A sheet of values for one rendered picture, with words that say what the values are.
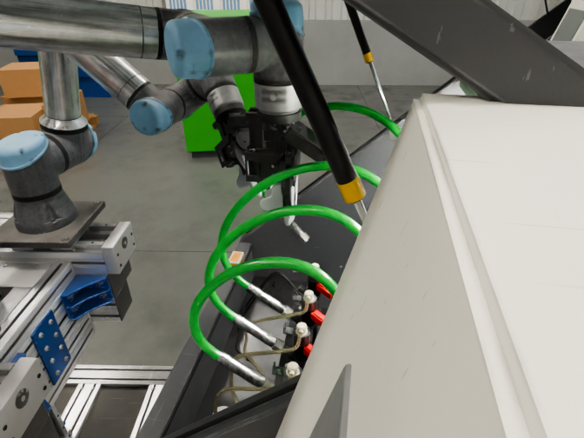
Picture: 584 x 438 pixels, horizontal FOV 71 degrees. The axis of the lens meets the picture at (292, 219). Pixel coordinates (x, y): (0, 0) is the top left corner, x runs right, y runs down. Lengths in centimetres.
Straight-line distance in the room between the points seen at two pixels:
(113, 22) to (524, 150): 58
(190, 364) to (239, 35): 61
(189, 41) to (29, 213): 78
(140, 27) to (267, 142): 25
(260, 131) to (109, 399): 140
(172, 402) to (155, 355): 140
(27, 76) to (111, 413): 401
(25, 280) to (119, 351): 113
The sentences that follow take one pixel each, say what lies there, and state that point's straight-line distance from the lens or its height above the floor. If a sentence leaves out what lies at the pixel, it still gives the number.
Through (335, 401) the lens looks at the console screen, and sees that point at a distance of 22.
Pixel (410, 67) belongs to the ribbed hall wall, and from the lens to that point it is 749.
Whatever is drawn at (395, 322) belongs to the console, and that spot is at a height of 150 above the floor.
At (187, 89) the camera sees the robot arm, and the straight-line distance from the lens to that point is 100.
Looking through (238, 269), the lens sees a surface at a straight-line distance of 51.
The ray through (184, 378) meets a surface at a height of 95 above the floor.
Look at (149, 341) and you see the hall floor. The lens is 230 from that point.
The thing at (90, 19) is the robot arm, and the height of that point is 156.
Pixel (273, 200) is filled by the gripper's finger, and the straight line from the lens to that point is 71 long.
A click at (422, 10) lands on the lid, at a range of 26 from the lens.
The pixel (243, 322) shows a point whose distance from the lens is 69.
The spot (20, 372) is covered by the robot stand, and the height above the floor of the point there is 99.
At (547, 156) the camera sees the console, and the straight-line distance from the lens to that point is 20.
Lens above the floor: 161
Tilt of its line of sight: 31 degrees down
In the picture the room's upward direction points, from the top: straight up
